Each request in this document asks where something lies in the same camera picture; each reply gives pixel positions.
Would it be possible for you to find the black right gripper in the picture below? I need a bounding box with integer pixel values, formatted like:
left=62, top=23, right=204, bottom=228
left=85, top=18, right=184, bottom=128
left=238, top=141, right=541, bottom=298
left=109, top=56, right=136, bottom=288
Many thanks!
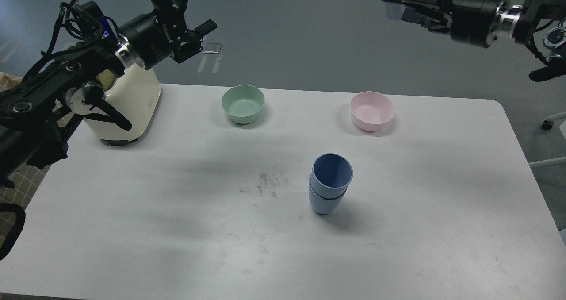
left=381, top=0, right=507, bottom=48

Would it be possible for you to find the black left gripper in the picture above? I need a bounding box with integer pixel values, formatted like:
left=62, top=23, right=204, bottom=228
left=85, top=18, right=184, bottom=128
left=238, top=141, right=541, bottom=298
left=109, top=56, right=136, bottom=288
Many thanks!
left=116, top=0, right=218, bottom=70

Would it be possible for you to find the light blue cup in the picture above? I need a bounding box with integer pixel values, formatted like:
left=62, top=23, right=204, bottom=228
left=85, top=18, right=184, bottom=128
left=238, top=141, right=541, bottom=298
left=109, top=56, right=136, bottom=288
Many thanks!
left=309, top=153, right=353, bottom=200
left=309, top=184, right=347, bottom=215

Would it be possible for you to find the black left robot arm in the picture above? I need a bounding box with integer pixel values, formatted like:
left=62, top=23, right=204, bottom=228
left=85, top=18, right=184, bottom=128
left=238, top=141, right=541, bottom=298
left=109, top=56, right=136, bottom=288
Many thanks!
left=0, top=0, right=217, bottom=188

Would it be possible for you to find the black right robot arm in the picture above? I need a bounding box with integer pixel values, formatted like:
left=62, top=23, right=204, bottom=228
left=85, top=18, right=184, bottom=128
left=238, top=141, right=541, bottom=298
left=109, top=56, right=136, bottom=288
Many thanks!
left=381, top=0, right=565, bottom=82

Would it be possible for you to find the cream toaster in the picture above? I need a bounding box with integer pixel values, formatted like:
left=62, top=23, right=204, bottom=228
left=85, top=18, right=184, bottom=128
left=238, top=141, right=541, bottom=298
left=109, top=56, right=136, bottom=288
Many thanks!
left=85, top=65, right=162, bottom=146

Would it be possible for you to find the green bowl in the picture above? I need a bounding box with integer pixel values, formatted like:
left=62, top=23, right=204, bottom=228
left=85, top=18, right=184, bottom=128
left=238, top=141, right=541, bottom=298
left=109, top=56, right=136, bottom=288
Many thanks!
left=221, top=85, right=265, bottom=125

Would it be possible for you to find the toast slice right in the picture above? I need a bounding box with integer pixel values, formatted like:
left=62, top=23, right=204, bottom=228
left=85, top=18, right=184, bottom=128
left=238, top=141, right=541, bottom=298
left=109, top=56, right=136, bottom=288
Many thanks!
left=96, top=69, right=117, bottom=92

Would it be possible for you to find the pink bowl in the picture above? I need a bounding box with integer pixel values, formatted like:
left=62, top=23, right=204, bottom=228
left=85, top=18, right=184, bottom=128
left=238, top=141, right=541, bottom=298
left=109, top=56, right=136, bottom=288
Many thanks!
left=350, top=92, right=396, bottom=132

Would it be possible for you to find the white chair leg with caster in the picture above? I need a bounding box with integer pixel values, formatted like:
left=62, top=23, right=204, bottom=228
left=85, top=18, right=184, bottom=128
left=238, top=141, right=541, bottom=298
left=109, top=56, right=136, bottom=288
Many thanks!
left=529, top=112, right=566, bottom=168

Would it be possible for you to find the beige checkered cloth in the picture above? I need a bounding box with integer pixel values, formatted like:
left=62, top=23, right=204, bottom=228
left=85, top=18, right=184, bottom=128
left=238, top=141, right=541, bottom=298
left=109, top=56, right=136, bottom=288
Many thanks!
left=0, top=72, right=49, bottom=247

